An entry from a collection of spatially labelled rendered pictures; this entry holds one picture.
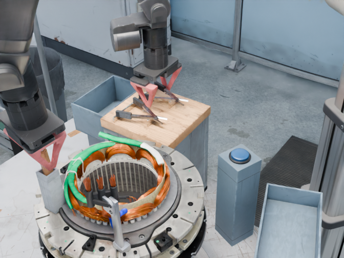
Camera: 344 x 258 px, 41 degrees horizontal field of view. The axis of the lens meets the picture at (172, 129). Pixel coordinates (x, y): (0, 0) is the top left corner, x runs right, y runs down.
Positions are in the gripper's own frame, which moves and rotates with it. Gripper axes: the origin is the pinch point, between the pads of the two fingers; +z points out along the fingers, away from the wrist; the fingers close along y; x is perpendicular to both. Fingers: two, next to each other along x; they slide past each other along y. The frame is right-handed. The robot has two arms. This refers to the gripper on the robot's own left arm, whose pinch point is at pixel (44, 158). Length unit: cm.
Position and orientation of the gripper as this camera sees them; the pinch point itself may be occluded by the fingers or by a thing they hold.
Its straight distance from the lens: 81.9
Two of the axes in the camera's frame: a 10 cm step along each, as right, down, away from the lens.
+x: 7.1, -5.1, 4.9
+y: 7.0, 4.5, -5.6
